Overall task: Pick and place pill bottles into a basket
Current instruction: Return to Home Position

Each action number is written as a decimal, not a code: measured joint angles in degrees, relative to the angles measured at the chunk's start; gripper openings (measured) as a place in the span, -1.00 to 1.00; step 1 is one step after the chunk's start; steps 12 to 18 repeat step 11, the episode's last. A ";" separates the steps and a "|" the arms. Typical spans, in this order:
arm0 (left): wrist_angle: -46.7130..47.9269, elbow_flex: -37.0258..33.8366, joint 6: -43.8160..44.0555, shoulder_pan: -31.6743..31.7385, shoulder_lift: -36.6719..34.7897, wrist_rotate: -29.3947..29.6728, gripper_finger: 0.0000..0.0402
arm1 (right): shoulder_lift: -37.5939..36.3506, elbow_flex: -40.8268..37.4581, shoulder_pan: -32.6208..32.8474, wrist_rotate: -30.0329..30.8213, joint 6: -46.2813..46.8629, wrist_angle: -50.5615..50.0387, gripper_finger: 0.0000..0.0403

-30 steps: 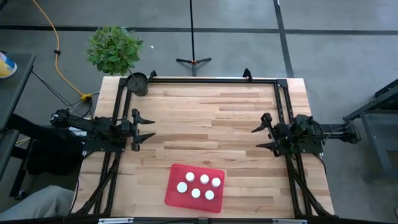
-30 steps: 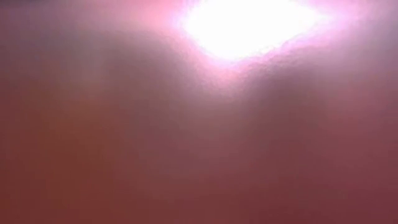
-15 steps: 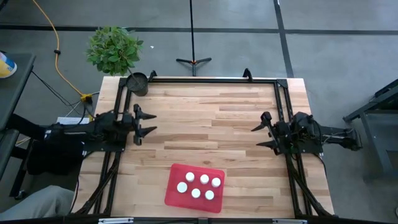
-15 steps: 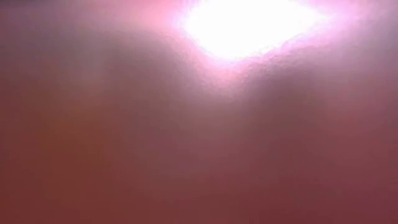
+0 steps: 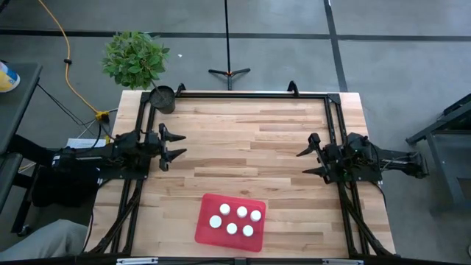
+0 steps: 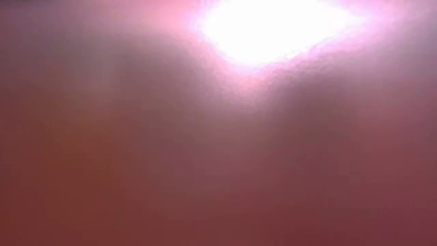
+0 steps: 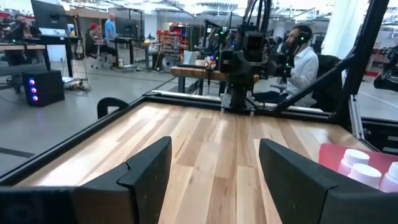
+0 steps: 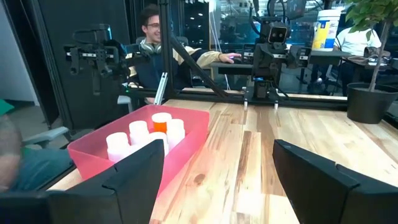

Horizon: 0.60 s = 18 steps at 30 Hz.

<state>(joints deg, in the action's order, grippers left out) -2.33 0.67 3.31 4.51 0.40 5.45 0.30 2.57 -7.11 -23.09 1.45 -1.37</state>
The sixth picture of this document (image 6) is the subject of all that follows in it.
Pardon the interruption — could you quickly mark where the red plastic basket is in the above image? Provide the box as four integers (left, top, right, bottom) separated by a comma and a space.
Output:
0, 0, 437, 246

